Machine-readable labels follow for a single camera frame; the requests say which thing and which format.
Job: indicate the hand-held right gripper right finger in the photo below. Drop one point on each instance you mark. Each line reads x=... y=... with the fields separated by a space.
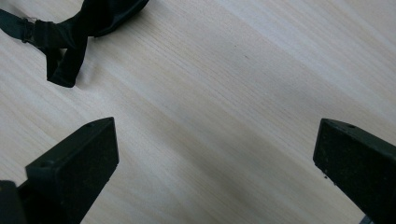
x=358 y=165

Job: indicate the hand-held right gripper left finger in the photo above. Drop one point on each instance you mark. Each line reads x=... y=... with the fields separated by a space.
x=74 y=165

